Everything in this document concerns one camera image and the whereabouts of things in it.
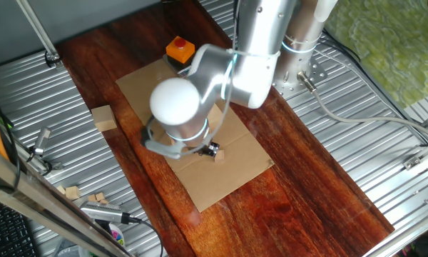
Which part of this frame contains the black camera cable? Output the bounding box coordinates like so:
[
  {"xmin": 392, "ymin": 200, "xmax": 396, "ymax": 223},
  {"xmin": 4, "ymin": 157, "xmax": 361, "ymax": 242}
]
[{"xmin": 126, "ymin": 213, "xmax": 165, "ymax": 257}]

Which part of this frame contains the metal frame bar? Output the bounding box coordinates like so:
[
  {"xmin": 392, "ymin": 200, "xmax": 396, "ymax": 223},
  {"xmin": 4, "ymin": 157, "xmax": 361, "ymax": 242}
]
[{"xmin": 0, "ymin": 138, "xmax": 133, "ymax": 257}]

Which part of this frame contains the black keyboard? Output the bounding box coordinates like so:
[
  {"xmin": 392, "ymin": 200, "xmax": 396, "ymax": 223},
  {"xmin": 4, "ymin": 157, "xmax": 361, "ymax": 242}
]
[{"xmin": 0, "ymin": 196, "xmax": 39, "ymax": 257}]

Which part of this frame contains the aluminium profile bar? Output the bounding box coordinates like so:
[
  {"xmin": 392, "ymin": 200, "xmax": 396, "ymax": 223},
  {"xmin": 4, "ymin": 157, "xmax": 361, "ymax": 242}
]
[
  {"xmin": 402, "ymin": 106, "xmax": 428, "ymax": 171},
  {"xmin": 362, "ymin": 205, "xmax": 428, "ymax": 257}
]

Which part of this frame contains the large wooden cube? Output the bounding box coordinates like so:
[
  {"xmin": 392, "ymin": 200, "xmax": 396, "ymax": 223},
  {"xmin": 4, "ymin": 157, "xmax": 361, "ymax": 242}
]
[
  {"xmin": 206, "ymin": 103, "xmax": 224, "ymax": 126},
  {"xmin": 91, "ymin": 104, "xmax": 118, "ymax": 133}
]

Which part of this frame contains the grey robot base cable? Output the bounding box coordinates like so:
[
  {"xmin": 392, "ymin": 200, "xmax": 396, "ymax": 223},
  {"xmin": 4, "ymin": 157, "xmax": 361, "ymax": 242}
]
[{"xmin": 296, "ymin": 70, "xmax": 428, "ymax": 143}]

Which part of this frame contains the silver camera with cable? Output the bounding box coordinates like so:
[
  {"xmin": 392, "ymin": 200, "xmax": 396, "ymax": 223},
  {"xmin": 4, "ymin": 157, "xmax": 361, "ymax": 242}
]
[{"xmin": 79, "ymin": 200, "xmax": 131, "ymax": 225}]

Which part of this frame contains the silver camera on stand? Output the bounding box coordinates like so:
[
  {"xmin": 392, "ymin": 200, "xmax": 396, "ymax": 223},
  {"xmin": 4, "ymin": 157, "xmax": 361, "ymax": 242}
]
[{"xmin": 32, "ymin": 126, "xmax": 53, "ymax": 157}]

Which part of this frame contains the reddish wood grain board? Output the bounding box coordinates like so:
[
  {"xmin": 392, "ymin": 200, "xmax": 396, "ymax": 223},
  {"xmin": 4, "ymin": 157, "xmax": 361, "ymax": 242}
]
[{"xmin": 55, "ymin": 0, "xmax": 396, "ymax": 257}]

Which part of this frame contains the silver robot mounting plate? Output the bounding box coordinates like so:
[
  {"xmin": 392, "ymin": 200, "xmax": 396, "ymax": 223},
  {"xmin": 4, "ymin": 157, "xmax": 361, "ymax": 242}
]
[{"xmin": 270, "ymin": 56, "xmax": 329, "ymax": 101}]

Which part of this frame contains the orange emergency stop button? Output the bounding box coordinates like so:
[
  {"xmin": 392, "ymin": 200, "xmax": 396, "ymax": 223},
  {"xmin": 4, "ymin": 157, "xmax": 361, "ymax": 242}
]
[{"xmin": 165, "ymin": 35, "xmax": 196, "ymax": 64}]

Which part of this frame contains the metal camera stand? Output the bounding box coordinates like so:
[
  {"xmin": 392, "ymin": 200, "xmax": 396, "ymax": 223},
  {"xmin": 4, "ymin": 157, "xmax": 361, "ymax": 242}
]
[{"xmin": 16, "ymin": 141, "xmax": 63, "ymax": 172}]

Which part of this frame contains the brown cardboard sheet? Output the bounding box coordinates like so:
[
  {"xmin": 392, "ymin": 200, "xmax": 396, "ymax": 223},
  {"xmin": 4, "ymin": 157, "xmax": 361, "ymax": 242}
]
[{"xmin": 115, "ymin": 59, "xmax": 275, "ymax": 213}]

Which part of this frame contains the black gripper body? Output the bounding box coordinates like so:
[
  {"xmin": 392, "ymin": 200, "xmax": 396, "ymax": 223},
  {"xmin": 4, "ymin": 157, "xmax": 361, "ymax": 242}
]
[{"xmin": 196, "ymin": 142, "xmax": 212, "ymax": 157}]

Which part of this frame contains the aluminium stand pole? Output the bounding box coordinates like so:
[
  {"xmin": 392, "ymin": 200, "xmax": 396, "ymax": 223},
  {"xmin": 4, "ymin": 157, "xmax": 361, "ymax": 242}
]
[{"xmin": 16, "ymin": 0, "xmax": 63, "ymax": 69}]

